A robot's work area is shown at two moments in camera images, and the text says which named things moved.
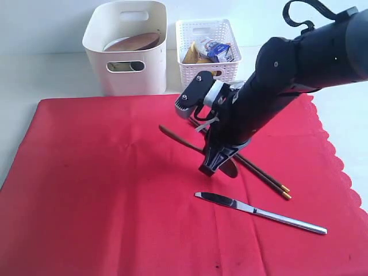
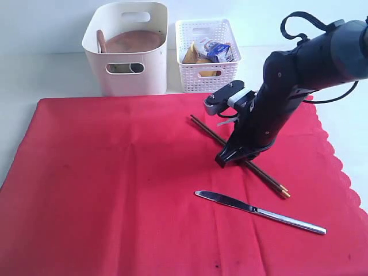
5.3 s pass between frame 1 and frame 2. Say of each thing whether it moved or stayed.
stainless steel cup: stayed
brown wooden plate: moved
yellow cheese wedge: stayed
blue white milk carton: stayed
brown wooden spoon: moved
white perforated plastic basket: stayed
